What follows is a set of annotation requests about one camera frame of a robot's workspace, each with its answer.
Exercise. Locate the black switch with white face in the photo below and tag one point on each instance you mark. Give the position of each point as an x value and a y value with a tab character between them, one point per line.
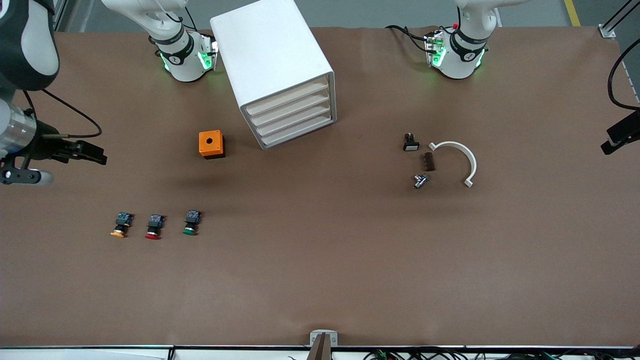
411	145

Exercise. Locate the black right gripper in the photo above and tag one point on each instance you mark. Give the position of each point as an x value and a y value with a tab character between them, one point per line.
51	147

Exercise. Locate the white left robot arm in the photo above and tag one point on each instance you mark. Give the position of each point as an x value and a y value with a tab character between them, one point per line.
460	55

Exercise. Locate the silver key switch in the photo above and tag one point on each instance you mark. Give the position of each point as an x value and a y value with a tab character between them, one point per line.
421	181

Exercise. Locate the yellow mushroom push button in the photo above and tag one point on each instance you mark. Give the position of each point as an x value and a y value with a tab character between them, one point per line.
121	221

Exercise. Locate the white curved plastic bracket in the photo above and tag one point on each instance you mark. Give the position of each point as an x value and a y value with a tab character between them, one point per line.
473	165

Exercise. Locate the orange button enclosure box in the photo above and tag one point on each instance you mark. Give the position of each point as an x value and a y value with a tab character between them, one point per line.
210	142

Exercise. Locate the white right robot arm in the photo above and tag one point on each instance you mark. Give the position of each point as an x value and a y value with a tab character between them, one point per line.
30	45

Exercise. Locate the red mushroom push button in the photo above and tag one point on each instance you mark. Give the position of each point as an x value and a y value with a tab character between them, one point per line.
155	223

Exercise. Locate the green mushroom push button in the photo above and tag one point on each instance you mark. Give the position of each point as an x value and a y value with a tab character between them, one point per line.
191	220

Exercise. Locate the small brown block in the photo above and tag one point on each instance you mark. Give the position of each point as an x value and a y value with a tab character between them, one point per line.
429	162

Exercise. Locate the brown table cover mat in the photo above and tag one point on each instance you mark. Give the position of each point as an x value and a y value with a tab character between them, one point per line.
320	280

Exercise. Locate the aluminium frame post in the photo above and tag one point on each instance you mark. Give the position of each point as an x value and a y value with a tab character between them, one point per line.
61	12
607	31

